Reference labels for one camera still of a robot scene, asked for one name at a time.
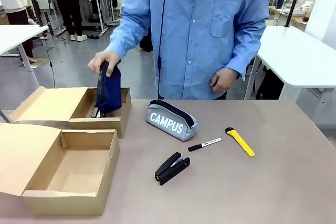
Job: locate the white table with wide leg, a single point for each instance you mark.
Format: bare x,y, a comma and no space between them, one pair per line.
288,56

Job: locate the person's torso light blue shirt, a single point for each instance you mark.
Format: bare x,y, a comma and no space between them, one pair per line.
197,37

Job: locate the black and white marker pen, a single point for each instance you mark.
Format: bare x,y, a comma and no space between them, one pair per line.
204,144

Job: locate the person's right hand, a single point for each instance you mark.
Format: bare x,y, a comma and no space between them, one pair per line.
105,57

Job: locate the navy blue fabric pouch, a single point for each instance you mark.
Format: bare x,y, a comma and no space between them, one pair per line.
110,93

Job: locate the small cardboard box with lid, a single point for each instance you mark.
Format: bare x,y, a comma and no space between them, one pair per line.
52,103

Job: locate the person's left forearm blue sleeve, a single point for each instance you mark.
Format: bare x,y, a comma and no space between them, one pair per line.
249,45

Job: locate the person's left hand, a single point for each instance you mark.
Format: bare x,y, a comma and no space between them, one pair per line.
223,79

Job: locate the grey CAMPUS pencil case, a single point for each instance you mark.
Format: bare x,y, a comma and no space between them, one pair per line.
168,124

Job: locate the yellow utility knife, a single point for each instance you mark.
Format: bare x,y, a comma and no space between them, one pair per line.
240,142

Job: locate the black stapler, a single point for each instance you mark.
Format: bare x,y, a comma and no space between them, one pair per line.
170,171

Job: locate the wooden background workbench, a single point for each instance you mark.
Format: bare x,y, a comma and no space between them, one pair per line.
296,19

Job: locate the white table with thin legs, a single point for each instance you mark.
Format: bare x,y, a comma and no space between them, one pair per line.
15,35

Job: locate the large cardboard box with lid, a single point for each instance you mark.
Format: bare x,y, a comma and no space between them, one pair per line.
78,171

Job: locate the person's right forearm blue sleeve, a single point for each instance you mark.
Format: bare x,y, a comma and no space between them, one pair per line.
126,30

